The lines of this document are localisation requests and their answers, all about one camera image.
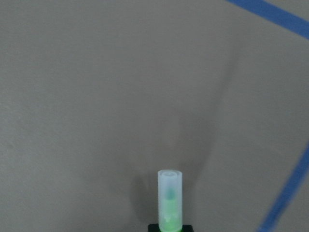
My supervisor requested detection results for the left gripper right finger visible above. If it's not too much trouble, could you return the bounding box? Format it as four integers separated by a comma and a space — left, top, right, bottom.
181, 224, 194, 232

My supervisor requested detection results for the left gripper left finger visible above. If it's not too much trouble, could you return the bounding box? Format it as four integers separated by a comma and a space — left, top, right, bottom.
147, 224, 160, 232

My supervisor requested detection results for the green highlighter pen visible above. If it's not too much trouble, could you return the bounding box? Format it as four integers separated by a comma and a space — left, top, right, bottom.
157, 170, 183, 232

